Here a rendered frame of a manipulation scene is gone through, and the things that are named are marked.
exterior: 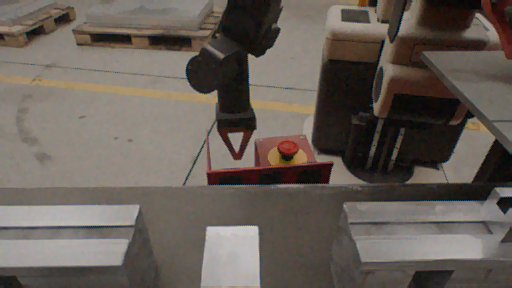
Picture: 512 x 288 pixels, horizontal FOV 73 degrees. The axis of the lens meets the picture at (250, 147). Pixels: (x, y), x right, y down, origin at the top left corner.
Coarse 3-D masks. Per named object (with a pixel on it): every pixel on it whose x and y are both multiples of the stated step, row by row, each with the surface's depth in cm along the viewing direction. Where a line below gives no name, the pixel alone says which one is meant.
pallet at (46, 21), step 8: (56, 8) 345; (64, 8) 344; (72, 8) 354; (40, 16) 324; (48, 16) 325; (56, 16) 335; (64, 16) 353; (72, 16) 355; (24, 24) 309; (32, 24) 309; (40, 24) 318; (48, 24) 327; (8, 32) 295; (16, 32) 295; (24, 32) 303; (32, 32) 329; (40, 32) 327; (48, 32) 328; (0, 40) 310; (8, 40) 300; (16, 40) 298; (24, 40) 304
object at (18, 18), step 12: (0, 0) 348; (12, 0) 348; (24, 0) 347; (36, 0) 347; (0, 12) 318; (12, 12) 318; (24, 12) 317; (36, 12) 324; (0, 24) 304; (12, 24) 302
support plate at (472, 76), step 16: (432, 64) 45; (448, 64) 45; (464, 64) 45; (480, 64) 45; (496, 64) 45; (448, 80) 42; (464, 80) 41; (480, 80) 41; (496, 80) 41; (464, 96) 39; (480, 96) 38; (496, 96) 38; (480, 112) 36; (496, 112) 36; (496, 128) 34
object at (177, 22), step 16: (112, 0) 324; (128, 0) 324; (144, 0) 324; (160, 0) 324; (176, 0) 324; (192, 0) 324; (208, 0) 323; (96, 16) 296; (112, 16) 294; (128, 16) 293; (144, 16) 292; (160, 16) 290; (176, 16) 289; (192, 16) 287
